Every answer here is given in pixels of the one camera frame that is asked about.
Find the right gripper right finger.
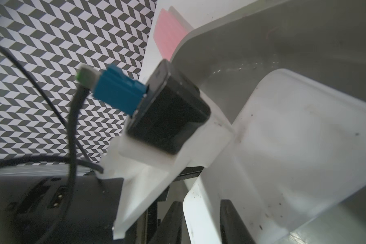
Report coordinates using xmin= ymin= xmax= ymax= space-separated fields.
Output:
xmin=220 ymin=199 xmax=255 ymax=244

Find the pink pencil case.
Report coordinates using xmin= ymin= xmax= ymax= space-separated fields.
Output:
xmin=154 ymin=7 xmax=194 ymax=61

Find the grey storage box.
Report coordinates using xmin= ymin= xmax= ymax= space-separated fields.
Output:
xmin=172 ymin=1 xmax=366 ymax=244

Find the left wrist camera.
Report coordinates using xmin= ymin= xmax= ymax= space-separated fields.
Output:
xmin=76 ymin=60 xmax=211 ymax=155

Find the white pencil case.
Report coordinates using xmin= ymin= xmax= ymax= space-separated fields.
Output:
xmin=183 ymin=69 xmax=366 ymax=244

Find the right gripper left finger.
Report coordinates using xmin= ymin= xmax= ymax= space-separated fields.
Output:
xmin=149 ymin=201 xmax=183 ymax=244

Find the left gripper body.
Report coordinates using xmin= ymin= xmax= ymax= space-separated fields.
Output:
xmin=0 ymin=122 xmax=234 ymax=244

